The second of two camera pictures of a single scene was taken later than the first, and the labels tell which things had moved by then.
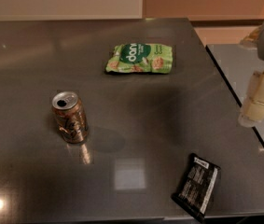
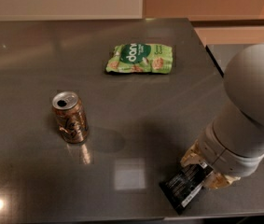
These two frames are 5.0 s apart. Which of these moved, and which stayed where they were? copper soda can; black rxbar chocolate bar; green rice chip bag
Moved: black rxbar chocolate bar
Stayed: copper soda can; green rice chip bag
